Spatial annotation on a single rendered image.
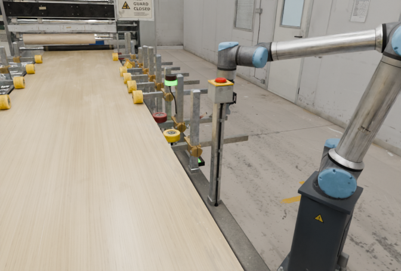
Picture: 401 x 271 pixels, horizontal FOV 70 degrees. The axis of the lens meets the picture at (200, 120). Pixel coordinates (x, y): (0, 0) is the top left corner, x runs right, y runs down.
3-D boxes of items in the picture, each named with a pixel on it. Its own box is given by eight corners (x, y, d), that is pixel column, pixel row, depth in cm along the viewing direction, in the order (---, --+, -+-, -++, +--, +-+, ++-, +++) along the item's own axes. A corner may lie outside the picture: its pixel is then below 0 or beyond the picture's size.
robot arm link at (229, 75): (213, 67, 136) (231, 66, 140) (213, 77, 138) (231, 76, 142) (222, 71, 129) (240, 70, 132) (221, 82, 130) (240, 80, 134)
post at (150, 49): (154, 106, 232) (152, 46, 214) (155, 108, 229) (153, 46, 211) (150, 107, 230) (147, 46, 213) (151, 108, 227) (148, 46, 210)
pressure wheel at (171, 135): (168, 147, 144) (167, 126, 140) (182, 151, 142) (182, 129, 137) (160, 154, 137) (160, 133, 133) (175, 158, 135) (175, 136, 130)
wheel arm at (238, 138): (244, 139, 155) (245, 132, 153) (247, 142, 152) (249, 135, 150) (166, 151, 140) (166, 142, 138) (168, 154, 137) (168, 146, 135)
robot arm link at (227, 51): (236, 43, 123) (215, 42, 127) (234, 71, 128) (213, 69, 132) (243, 41, 131) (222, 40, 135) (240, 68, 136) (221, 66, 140)
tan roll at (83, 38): (135, 42, 391) (135, 33, 386) (136, 43, 380) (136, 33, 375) (15, 44, 343) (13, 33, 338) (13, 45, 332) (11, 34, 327)
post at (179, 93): (181, 153, 168) (181, 73, 151) (183, 156, 165) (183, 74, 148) (175, 154, 167) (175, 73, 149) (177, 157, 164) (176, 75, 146)
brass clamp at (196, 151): (194, 144, 148) (194, 135, 146) (203, 156, 136) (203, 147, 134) (182, 145, 146) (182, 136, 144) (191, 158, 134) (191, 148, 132)
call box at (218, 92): (224, 98, 108) (225, 78, 105) (232, 104, 102) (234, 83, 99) (207, 99, 106) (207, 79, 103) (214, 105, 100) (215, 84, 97)
